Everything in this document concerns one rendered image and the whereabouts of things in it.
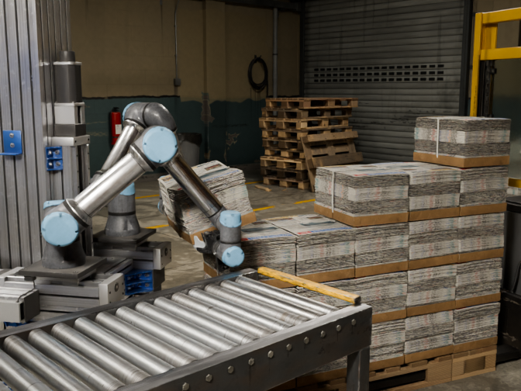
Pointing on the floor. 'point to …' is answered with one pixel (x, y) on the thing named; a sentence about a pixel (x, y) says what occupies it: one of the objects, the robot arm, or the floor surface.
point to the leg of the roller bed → (358, 370)
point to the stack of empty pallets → (292, 169)
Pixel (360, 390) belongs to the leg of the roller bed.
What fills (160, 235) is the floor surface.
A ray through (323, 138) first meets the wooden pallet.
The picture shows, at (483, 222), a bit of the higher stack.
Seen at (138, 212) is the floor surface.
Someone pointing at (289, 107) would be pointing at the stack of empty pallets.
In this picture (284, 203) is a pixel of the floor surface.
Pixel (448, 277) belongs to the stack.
